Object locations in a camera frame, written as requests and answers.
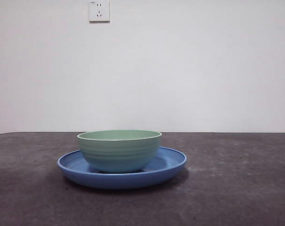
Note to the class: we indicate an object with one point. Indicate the green ribbed bowl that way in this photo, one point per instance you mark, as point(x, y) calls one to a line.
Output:
point(118, 155)

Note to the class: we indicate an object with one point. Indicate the blue round plate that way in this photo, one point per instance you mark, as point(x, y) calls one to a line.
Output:
point(118, 182)

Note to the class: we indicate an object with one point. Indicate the white wall socket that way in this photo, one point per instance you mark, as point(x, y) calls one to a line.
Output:
point(99, 14)

